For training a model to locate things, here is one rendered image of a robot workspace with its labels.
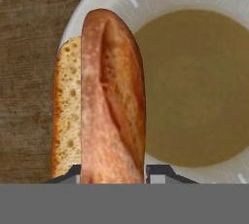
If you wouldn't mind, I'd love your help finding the white plate with tan centre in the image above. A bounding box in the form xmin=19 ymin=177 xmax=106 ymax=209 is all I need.
xmin=57 ymin=0 xmax=249 ymax=184

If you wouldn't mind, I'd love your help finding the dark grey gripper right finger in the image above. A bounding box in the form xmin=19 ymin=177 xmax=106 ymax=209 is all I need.
xmin=145 ymin=164 xmax=199 ymax=184

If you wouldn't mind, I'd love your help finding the golden brown bread bun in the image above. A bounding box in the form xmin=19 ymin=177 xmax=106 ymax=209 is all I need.
xmin=52 ymin=36 xmax=83 ymax=179

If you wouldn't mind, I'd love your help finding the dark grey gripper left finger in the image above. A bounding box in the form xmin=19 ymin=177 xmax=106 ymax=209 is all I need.
xmin=44 ymin=164 xmax=82 ymax=184

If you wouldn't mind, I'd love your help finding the reddish brown sausage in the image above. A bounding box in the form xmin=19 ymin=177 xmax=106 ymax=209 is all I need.
xmin=80 ymin=8 xmax=147 ymax=184

